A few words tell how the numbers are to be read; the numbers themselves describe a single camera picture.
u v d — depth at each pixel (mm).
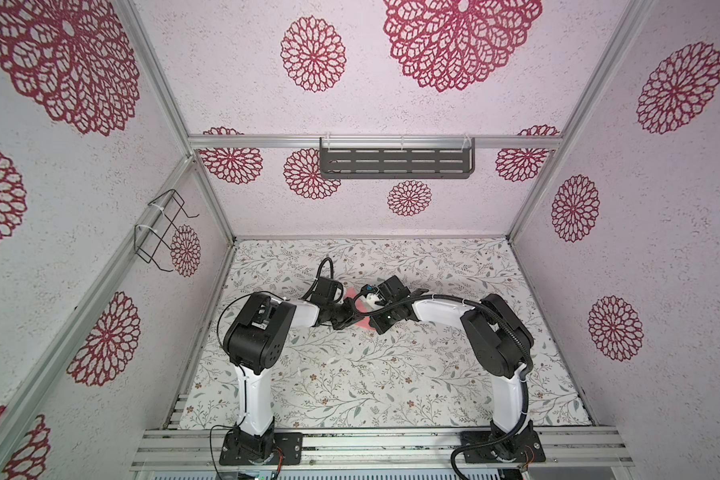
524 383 562
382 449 756
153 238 750
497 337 525
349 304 907
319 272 838
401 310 735
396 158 992
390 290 796
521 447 634
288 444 749
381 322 872
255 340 524
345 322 898
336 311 872
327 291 828
